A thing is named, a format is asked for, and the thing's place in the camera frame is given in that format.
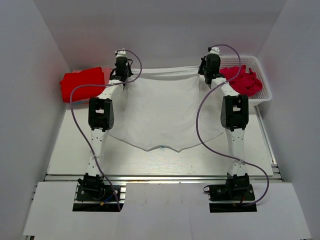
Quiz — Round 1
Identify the folded red t shirt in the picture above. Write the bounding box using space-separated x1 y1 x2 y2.
59 67 105 103

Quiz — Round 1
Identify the purple cable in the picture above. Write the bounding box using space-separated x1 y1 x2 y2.
195 44 270 207
69 49 143 212

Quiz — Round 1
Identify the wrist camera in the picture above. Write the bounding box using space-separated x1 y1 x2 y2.
207 46 220 56
114 49 127 58

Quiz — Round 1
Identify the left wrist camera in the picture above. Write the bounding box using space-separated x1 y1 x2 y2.
114 49 127 58

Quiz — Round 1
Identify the white t shirt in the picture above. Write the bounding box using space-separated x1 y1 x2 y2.
109 66 224 152

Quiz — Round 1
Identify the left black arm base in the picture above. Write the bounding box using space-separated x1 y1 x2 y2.
76 173 116 202

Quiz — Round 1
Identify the folded blue t shirt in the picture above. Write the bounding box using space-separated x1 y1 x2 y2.
72 100 89 105

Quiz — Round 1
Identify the crumpled magenta t shirt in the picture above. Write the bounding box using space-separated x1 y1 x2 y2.
220 65 263 97

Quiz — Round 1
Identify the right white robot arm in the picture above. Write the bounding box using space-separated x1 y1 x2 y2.
198 50 249 179

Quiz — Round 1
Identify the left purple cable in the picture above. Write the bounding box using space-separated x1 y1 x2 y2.
69 49 143 212

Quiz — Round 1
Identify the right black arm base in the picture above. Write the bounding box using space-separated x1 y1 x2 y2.
203 173 256 202

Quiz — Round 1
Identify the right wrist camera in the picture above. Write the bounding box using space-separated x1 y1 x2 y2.
207 46 220 56

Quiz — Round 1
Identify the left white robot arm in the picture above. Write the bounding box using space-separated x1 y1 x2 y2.
86 50 132 176

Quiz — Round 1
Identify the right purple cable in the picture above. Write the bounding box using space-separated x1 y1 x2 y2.
195 44 270 207

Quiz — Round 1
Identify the white plastic basket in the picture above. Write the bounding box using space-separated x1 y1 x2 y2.
220 55 272 106

